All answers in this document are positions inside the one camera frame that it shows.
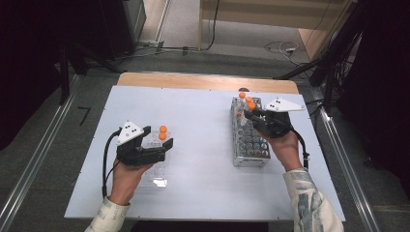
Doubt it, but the white board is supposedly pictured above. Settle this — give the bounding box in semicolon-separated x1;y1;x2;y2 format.
63;85;346;222

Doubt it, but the person's right hand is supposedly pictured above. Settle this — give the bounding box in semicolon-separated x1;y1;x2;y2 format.
257;129;304;172

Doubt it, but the black metal stand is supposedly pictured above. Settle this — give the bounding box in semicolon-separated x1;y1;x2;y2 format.
57;42;124;105
273;0;368;112

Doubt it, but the power strip with cables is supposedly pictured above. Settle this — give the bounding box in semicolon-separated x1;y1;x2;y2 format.
115;40;199;62

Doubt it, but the light wooden shelf unit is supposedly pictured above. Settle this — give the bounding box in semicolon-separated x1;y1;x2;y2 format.
197;0;359;61

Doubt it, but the black hanging cable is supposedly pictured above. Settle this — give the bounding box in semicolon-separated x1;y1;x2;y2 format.
206;0;220;51

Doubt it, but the metal tube rack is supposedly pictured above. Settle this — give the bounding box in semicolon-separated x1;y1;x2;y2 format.
230;96;272;168

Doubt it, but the right hand-held gripper cable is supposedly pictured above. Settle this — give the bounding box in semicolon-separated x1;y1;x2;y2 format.
289;127;310;170

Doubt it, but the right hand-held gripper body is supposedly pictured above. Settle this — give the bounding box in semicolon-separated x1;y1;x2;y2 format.
257;98;307;139

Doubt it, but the left hand-held gripper cable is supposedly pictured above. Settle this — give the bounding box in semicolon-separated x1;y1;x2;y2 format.
102;130;122;198

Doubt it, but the black cabinet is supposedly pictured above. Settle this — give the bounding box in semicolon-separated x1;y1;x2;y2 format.
100;0;148;61

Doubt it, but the dark curtain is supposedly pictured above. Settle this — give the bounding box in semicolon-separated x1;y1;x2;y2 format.
335;0;410;197

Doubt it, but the hand-held gripper cable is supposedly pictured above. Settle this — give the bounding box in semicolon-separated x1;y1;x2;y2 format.
289;127;310;170
102;130;122;198

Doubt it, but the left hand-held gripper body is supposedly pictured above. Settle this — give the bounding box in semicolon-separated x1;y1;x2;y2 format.
115;120;166;167

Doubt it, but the clear plastic tube rack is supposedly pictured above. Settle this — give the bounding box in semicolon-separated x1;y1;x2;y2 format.
138;130;172;189

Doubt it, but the aluminium floor rail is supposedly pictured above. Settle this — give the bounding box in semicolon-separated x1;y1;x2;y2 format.
317;105;381;232
0;74;81;232

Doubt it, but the person's left hand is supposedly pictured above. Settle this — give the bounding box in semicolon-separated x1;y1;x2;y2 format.
109;158;154;206

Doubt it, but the wooden table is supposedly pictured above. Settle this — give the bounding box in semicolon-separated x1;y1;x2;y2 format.
116;72;300;95

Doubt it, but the white cable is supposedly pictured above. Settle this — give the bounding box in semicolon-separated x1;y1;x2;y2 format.
264;40;306;67

